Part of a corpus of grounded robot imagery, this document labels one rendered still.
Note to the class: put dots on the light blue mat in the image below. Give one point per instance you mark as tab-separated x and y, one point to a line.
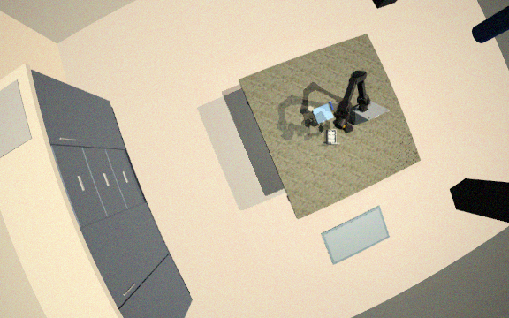
322	113

